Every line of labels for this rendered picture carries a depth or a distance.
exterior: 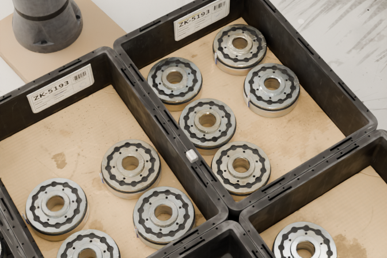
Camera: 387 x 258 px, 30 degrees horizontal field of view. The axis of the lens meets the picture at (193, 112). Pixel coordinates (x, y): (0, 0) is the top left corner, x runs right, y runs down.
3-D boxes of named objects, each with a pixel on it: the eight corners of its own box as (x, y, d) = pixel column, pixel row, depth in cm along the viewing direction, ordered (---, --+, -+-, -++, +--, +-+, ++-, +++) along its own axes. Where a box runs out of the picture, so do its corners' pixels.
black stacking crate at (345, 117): (116, 80, 140) (110, 44, 130) (242, 15, 148) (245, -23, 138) (231, 242, 122) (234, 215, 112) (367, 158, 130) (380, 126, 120)
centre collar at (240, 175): (220, 163, 124) (221, 161, 124) (244, 149, 126) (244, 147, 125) (237, 184, 122) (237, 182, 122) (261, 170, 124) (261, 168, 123)
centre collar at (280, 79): (253, 82, 133) (253, 80, 133) (273, 69, 135) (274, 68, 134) (269, 101, 131) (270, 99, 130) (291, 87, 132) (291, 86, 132)
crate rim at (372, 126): (110, 50, 132) (108, 42, 130) (245, -17, 140) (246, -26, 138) (233, 221, 114) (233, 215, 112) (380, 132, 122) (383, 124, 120)
